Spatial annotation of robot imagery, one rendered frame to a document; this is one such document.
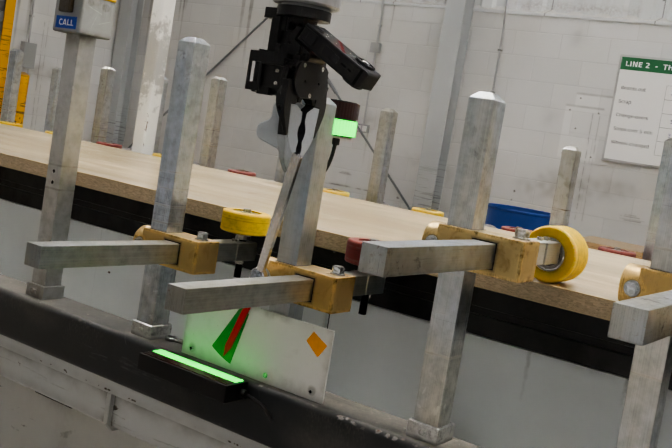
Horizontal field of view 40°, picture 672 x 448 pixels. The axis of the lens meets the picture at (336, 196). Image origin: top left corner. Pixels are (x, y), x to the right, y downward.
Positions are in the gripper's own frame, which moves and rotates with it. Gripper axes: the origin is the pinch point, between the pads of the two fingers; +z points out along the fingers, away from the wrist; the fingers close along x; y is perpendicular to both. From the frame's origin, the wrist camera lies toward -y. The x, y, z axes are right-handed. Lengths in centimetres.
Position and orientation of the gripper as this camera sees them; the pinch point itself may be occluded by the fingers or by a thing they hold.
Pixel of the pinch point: (293, 163)
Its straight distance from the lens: 119.9
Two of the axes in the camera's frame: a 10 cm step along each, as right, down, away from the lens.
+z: -1.6, 9.8, 0.8
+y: -8.1, -1.8, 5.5
